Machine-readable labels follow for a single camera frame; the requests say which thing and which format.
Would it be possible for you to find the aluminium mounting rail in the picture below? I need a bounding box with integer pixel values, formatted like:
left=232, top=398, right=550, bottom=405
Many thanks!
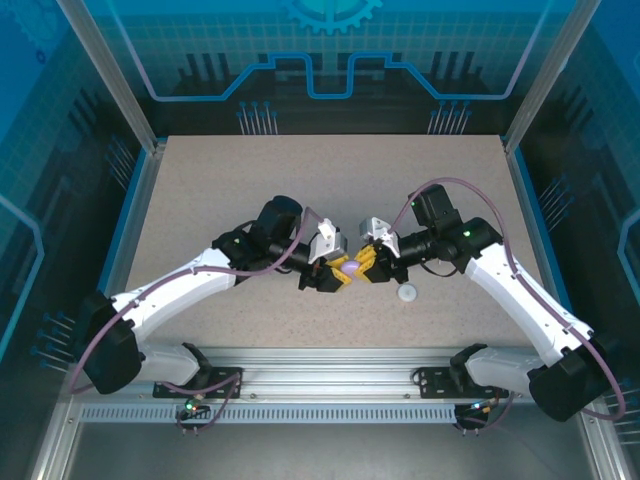
left=64, top=346, right=599, bottom=404

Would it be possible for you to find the aluminium side rail blue trim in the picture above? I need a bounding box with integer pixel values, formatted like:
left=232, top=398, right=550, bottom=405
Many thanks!
left=503, top=142, right=584, bottom=336
left=97, top=142, right=169, bottom=301

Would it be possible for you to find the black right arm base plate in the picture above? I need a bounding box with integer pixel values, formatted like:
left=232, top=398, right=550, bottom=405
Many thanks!
left=416, top=366, right=511, bottom=401

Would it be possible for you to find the slotted grey cable duct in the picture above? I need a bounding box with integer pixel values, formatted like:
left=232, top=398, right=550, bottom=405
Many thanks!
left=78, top=403, right=474, bottom=426

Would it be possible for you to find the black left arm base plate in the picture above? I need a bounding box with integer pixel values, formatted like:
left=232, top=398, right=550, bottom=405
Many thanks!
left=152, top=366, right=245, bottom=401

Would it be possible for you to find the cable connector with green light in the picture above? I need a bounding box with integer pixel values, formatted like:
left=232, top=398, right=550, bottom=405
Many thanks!
left=457, top=398, right=501, bottom=419
left=174, top=394, right=214, bottom=417

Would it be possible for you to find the aluminium frame post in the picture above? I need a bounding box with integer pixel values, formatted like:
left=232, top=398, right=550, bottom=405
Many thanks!
left=55, top=0, right=169, bottom=154
left=501, top=0, right=603, bottom=155

